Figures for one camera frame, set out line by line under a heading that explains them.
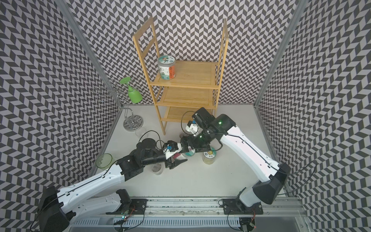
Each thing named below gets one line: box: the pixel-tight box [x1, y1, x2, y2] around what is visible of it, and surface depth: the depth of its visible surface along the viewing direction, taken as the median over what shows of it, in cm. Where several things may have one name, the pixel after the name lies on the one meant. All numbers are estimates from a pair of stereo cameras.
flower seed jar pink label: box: [171, 152, 186, 162], surface depth 65 cm
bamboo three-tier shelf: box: [132, 16, 229, 136], surface depth 80 cm
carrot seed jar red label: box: [157, 55, 177, 81], surface depth 67 cm
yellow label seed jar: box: [202, 146, 217, 165], surface depth 84 cm
